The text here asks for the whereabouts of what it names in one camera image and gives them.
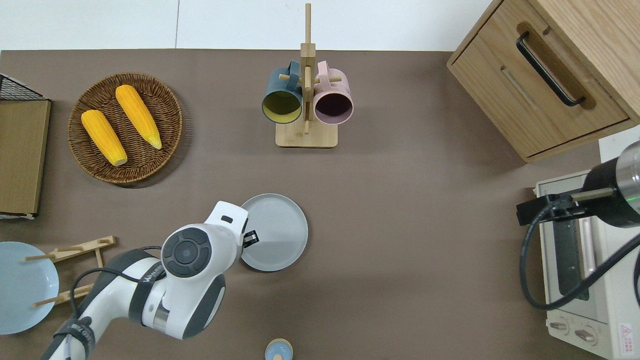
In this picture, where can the gray round plate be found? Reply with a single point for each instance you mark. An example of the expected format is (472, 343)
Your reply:
(280, 235)

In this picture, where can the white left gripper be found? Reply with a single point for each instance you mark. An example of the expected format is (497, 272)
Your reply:
(227, 214)

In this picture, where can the cream toaster oven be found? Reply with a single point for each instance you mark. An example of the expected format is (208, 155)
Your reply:
(615, 300)

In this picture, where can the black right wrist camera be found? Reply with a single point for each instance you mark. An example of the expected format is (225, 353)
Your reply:
(537, 209)

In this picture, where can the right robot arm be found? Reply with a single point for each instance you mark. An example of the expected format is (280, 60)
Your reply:
(607, 195)

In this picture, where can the wooden mug tree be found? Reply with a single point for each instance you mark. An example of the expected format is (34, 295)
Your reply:
(306, 135)

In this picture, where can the blue bottle with wooden rim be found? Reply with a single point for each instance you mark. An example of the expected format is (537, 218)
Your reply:
(278, 350)

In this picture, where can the light blue plate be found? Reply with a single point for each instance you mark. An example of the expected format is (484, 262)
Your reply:
(20, 295)

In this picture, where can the dark blue mug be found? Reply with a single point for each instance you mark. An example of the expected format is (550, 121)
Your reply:
(278, 85)

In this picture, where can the wooden plate rack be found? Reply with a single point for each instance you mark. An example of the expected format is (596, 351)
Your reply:
(80, 248)

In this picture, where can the wooden drawer cabinet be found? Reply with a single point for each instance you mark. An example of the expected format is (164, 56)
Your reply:
(500, 85)

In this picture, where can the pink mug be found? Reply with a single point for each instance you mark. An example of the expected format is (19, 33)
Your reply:
(336, 85)

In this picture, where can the brown wooden board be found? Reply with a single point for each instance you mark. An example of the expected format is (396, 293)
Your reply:
(22, 150)

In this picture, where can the yellow corn cob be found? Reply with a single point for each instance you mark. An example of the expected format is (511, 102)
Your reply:
(104, 137)
(138, 116)

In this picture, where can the toaster oven knob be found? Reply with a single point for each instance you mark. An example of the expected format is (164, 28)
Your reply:
(559, 326)
(585, 334)

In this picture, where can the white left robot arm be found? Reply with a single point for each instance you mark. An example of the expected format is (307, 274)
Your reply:
(185, 295)

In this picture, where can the brown wicker basket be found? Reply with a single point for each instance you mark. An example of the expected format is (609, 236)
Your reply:
(165, 120)

